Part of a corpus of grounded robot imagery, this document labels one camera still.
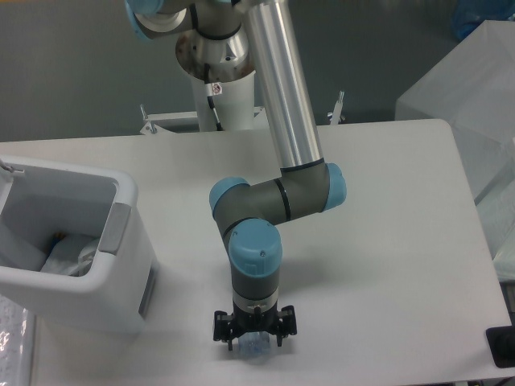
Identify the black device at table edge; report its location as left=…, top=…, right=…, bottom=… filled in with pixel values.
left=486, top=326, right=514, bottom=368

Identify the white green wrapper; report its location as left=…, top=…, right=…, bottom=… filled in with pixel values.
left=40, top=234, right=100, bottom=277

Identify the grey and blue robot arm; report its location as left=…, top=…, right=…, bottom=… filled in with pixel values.
left=126, top=1, right=347, bottom=343

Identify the white trash can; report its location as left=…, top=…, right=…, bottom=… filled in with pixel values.
left=1, top=155, right=157, bottom=334

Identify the blue yellow snack packet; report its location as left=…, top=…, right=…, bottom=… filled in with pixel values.
left=51, top=232, right=66, bottom=248

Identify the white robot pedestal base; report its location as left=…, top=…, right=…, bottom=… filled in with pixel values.
left=139, top=23, right=266, bottom=135

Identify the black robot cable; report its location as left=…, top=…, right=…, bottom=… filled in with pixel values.
left=203, top=62, right=225, bottom=132

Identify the frosted plastic storage box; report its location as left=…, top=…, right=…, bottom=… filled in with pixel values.
left=394, top=19, right=515, bottom=206

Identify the clear blue plastic bottle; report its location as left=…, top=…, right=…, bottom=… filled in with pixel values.
left=238, top=331, right=270, bottom=359

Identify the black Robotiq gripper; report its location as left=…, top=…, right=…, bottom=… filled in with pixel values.
left=213, top=304, right=297, bottom=351

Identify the blue water jug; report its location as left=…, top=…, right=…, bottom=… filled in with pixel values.
left=451, top=0, right=514, bottom=41

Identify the metal table clamp bolt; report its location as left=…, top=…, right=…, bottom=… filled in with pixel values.
left=327, top=90, right=345, bottom=125

